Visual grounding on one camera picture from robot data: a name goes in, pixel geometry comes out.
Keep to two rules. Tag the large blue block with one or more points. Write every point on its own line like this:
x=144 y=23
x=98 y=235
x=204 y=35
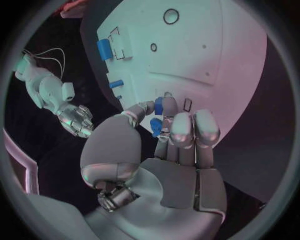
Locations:
x=104 y=49

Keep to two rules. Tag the blue cylinder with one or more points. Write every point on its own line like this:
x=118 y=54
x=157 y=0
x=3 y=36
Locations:
x=116 y=83

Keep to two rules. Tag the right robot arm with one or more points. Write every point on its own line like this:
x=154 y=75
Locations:
x=49 y=90

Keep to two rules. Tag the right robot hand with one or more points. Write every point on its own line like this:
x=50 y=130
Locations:
x=75 y=120

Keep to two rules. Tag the blue knobbed part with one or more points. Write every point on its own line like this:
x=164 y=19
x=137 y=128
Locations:
x=155 y=126

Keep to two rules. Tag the blue rectangular plug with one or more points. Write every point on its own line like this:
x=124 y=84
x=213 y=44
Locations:
x=158 y=106

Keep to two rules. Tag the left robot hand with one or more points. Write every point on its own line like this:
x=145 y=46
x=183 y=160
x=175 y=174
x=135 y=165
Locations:
x=164 y=187

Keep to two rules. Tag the small blue peg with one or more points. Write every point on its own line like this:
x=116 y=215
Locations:
x=119 y=97

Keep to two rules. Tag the white task board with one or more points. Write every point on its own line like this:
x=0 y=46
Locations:
x=178 y=61

